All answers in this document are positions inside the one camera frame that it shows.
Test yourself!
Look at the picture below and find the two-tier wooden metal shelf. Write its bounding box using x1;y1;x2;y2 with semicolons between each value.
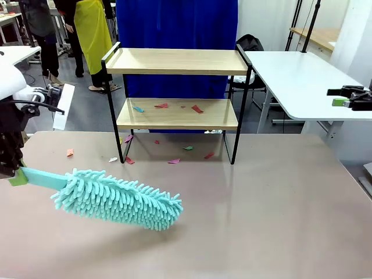
101;41;253;166

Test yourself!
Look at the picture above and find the white background desk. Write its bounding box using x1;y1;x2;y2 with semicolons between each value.
0;11;23;44

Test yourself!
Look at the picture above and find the light wooden background table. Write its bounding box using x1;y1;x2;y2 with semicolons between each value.
289;27;341;53

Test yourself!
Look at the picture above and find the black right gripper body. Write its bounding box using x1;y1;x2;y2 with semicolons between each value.
350;90;372;112

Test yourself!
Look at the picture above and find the white plastic bag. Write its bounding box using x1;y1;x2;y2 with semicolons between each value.
232;74;256;88

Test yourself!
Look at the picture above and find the large white table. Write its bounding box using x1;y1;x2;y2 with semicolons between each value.
243;51;372;146

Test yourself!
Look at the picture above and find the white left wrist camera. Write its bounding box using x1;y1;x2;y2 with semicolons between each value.
14;83;76;131

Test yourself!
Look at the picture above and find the person in dark clothes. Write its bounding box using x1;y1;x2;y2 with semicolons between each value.
24;0;65;87

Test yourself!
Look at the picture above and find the black tripod pole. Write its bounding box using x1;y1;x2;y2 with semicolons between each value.
301;0;322;53
285;0;303;52

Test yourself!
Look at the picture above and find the white side table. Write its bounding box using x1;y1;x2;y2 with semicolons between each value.
0;45;42;67

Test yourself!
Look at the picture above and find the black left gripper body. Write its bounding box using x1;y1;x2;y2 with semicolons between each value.
0;101;28;137

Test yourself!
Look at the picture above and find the teal chenille duster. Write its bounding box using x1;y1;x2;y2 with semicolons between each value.
20;166;184;233

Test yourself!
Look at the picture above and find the person in yellow apron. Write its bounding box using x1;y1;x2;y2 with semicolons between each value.
53;0;121;94

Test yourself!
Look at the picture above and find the black chair with backpack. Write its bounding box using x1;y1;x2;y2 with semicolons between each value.
228;34;287;126

